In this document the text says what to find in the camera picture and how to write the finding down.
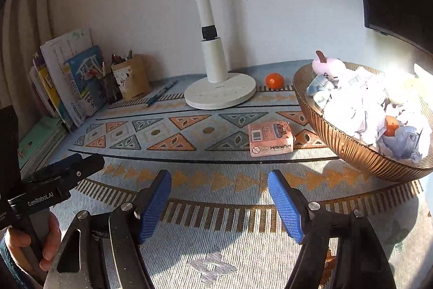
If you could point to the amber ribbed glass bowl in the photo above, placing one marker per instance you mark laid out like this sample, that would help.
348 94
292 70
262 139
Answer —
349 149

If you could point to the black mesh pen holder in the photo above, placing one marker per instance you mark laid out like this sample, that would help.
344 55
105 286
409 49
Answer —
111 88

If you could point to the orange tangerine by lamp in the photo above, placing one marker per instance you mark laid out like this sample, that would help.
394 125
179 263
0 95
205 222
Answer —
274 81

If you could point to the pink small carton box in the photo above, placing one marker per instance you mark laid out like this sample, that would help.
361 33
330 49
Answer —
270 138

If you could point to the patterned woven table mat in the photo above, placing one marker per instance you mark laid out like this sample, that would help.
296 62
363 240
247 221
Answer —
220 228

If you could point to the green notebook stack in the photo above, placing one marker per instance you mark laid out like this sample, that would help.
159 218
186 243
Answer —
38 144

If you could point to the person's left hand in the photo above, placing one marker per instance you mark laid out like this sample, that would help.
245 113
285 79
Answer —
15 240

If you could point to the white worksheet book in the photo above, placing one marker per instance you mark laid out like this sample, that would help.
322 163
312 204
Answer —
56 53

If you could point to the brown paper pen holder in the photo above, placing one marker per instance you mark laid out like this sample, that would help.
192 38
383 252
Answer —
131 78

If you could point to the yellow book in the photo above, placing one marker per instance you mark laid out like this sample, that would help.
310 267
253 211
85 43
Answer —
50 89

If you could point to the blue ballpoint pen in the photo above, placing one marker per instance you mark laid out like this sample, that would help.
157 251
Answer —
157 96

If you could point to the pink plush toy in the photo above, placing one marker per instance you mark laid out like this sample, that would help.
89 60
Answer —
331 68

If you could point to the blue study book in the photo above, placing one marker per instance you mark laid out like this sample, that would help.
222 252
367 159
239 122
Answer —
86 71

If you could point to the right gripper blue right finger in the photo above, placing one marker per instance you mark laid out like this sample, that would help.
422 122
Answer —
291 206

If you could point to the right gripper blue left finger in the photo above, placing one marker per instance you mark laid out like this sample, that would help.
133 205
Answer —
150 203

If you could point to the white desk lamp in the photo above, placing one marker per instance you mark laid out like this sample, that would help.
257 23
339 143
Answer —
220 89

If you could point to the crumpled papers in bowl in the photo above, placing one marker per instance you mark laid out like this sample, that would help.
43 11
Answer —
382 110

